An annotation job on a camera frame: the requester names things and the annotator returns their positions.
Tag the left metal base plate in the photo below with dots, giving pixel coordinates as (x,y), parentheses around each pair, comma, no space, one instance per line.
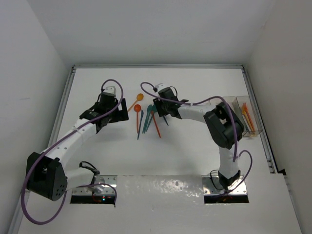
(104,186)

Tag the yellow fork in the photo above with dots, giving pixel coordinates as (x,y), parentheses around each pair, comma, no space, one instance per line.
(244,113)

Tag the yellow spoon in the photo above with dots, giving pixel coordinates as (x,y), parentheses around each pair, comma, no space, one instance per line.
(139,97)

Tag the wrist white camera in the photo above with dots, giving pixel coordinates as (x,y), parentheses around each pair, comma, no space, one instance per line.
(109,91)
(161,86)

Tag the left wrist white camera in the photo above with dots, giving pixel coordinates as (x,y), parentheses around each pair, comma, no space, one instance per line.
(109,91)

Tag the orange fork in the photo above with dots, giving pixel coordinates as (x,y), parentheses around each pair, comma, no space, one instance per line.
(245,105)

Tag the dark blue knife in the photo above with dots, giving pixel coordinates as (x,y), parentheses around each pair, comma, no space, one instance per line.
(140,123)

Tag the orange spoon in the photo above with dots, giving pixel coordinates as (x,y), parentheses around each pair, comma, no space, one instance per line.
(137,109)

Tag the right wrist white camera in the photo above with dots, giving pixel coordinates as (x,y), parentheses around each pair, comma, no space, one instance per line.
(161,86)

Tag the teal spoon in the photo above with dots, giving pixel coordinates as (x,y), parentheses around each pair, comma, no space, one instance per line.
(153,109)

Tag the metal base plate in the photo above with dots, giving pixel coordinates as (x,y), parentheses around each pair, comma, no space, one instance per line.
(104,186)
(212,187)

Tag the clear container right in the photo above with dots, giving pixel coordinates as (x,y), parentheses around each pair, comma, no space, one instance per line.
(254,117)

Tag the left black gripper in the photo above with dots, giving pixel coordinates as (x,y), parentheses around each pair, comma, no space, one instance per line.
(120,115)

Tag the clear container middle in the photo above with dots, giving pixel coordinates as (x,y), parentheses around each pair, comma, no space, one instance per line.
(232,102)

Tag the clear container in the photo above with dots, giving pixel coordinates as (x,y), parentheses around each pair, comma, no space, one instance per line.
(232,102)
(254,117)

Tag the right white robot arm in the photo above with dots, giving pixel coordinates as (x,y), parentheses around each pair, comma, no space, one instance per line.
(224,126)

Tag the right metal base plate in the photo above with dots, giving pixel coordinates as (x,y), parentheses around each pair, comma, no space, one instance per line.
(212,187)

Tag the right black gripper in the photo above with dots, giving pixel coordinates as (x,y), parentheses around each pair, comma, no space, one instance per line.
(158,105)

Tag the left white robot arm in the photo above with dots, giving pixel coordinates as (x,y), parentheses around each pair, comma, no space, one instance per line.
(46,172)

